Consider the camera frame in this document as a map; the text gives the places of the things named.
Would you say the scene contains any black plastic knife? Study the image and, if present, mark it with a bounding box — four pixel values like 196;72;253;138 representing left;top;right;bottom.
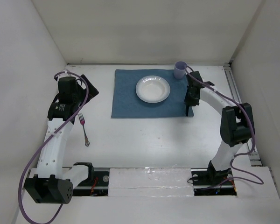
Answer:
185;104;189;117

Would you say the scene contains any lavender plastic cup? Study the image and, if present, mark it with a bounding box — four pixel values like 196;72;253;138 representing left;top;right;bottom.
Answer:
174;61;187;79

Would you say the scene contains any blue cloth napkin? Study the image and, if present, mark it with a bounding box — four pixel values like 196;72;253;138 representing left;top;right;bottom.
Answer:
111;69;194;119

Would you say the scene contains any white blue-rimmed plate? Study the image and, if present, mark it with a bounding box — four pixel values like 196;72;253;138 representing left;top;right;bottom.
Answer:
135;76;171;104

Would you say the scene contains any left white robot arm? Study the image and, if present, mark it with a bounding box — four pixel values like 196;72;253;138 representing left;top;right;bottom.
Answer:
24;75;98;204

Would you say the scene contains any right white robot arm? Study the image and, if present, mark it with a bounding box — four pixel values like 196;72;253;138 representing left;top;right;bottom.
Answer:
184;71;255;184

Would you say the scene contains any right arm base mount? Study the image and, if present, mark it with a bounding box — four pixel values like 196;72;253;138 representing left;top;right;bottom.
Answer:
187;161;237;196

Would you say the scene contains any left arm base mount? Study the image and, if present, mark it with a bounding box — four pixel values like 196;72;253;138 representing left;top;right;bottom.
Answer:
73;168;110;197

